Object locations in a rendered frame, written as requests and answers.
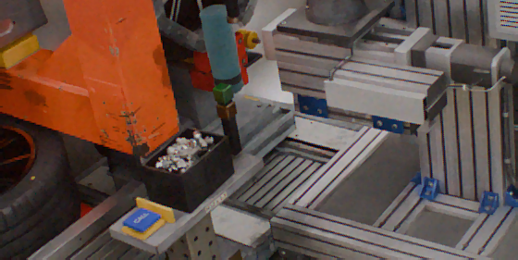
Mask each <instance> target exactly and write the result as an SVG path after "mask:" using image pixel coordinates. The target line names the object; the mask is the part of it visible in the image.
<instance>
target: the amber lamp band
mask: <svg viewBox="0 0 518 260"><path fill-rule="evenodd" d="M216 109H217V116H218V117H219V118H223V119H226V120H230V119H231V118H232V117H234V116H236V115H237V107H236V103H235V102H233V101H232V103H230V104H229V105H228V106H222V105H216Z"/></svg>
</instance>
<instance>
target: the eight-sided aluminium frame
mask: <svg viewBox="0 0 518 260"><path fill-rule="evenodd" d="M152 1H153V5H154V12H155V19H156V22H157V26H158V30H159V32H160V34H161V35H162V36H164V37H166V38H168V39H170V40H171V41H173V42H174V43H177V44H180V45H182V46H183V48H186V49H188V50H190V51H197V52H200V53H204V52H206V48H205V44H204V32H203V29H201V30H199V31H197V32H195V33H194V32H192V31H189V30H187V29H186V28H185V27H183V26H180V25H179V24H178V23H176V22H174V21H173V20H171V19H168V18H167V17H166V13H165V10H164V7H163V2H162V0H152ZM256 2H257V0H238V6H239V9H240V12H241V14H242V17H243V21H242V22H240V23H237V24H232V25H233V29H234V32H235V31H238V30H239V29H240V28H242V27H243V26H246V25H247V24H248V23H250V20H251V18H252V16H253V14H254V13H253V12H254V9H255V6H256Z"/></svg>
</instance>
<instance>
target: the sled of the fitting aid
mask: <svg viewBox="0 0 518 260"><path fill-rule="evenodd" d="M243 97H246V98H250V99H253V100H256V101H260V99H258V98H255V97H251V96H243ZM260 102H261V101H260ZM270 104H271V105H272V110H273V116H271V117H270V118H269V119H268V120H267V121H265V122H263V124H261V125H260V126H259V127H257V128H256V129H255V130H253V131H252V132H251V133H250V134H249V135H247V136H245V137H244V138H243V140H241V141H240V143H241V148H242V150H243V152H244V153H245V154H248V155H256V156H259V157H263V155H266V154H267V153H268V152H269V150H271V149H272V148H274V147H276V145H277V144H278V143H279V142H281V141H282V140H283V139H285V138H286V137H287V136H288V135H290V134H291V133H292V132H293V131H294V130H295V129H296V124H295V119H294V109H288V108H284V107H281V106H277V105H276V104H272V103H270Z"/></svg>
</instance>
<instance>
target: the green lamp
mask: <svg viewBox="0 0 518 260"><path fill-rule="evenodd" d="M213 95H214V98H215V101H216V102H218V103H224V104H225V103H228V102H229V101H230V100H231V99H232V98H233V97H234V94H233V90H232V86H231V85H230V84H227V83H218V84H217V86H216V87H215V88H213Z"/></svg>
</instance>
